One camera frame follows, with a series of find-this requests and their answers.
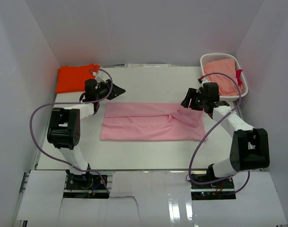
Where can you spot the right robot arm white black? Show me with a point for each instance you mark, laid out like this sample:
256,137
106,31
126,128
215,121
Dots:
250,146

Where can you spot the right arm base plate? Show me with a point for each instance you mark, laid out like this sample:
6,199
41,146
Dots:
224,190

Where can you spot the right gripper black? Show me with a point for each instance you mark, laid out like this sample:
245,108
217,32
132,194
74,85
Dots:
191,94

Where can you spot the pink t shirt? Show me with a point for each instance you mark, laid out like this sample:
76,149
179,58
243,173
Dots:
151,122

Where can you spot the peach t shirt in basket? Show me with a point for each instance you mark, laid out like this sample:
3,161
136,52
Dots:
225,66

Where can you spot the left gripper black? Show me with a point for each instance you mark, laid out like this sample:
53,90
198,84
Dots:
116,91

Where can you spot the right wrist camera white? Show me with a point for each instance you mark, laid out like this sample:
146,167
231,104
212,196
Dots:
202,80

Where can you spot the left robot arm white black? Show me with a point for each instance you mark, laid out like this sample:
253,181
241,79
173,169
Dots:
64,131

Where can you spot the white plastic basket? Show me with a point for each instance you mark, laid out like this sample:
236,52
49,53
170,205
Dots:
210,57

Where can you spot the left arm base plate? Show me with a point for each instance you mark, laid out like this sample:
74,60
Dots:
86,186

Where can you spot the folded orange t shirt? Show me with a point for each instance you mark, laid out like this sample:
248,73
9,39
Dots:
72,78

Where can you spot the aluminium frame rail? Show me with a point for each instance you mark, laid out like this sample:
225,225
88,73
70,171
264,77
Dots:
16,222

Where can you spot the magenta cloth in basket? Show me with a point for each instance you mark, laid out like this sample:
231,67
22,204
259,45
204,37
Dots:
238,74

